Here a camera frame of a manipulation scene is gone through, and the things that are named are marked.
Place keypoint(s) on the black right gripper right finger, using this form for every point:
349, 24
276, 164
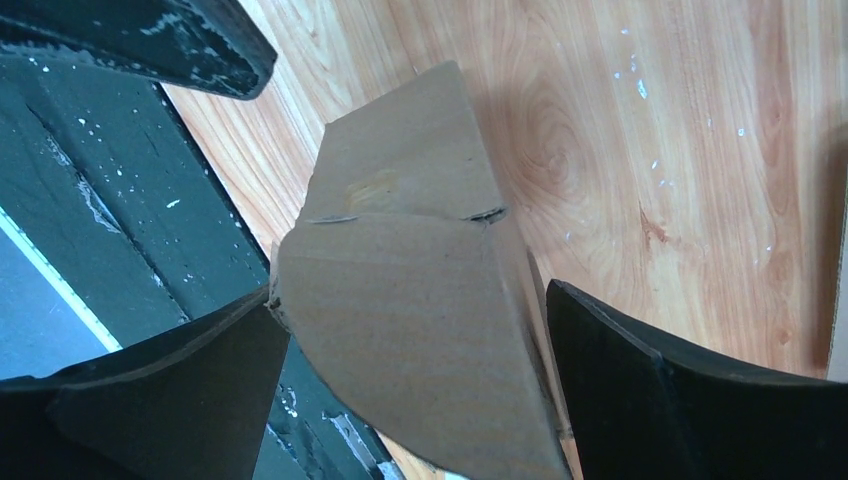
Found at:
646, 404

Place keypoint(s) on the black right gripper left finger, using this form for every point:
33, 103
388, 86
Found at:
190, 403

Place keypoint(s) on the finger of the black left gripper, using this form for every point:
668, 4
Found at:
211, 46

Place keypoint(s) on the small brown cardboard box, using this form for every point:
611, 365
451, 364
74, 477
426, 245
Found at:
411, 292

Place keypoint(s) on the large flat cardboard sheet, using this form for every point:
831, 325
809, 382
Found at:
836, 369

